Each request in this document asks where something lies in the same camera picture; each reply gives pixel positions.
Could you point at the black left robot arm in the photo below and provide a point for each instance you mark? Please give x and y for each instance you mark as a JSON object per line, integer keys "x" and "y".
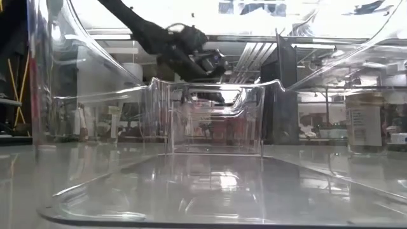
{"x": 136, "y": 25}

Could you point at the grey desk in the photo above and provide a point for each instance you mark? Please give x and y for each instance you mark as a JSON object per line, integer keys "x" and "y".
{"x": 9, "y": 101}

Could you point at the clear plastic bin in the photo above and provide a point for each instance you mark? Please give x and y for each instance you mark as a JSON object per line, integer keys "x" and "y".
{"x": 190, "y": 140}
{"x": 95, "y": 191}
{"x": 173, "y": 133}

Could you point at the black stand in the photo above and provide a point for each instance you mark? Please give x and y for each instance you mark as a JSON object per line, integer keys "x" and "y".
{"x": 280, "y": 111}

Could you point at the silver ceiling ducts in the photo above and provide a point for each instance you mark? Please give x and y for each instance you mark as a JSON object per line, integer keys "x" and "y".
{"x": 251, "y": 60}

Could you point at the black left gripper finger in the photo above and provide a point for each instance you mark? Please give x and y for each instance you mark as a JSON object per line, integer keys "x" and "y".
{"x": 211, "y": 97}

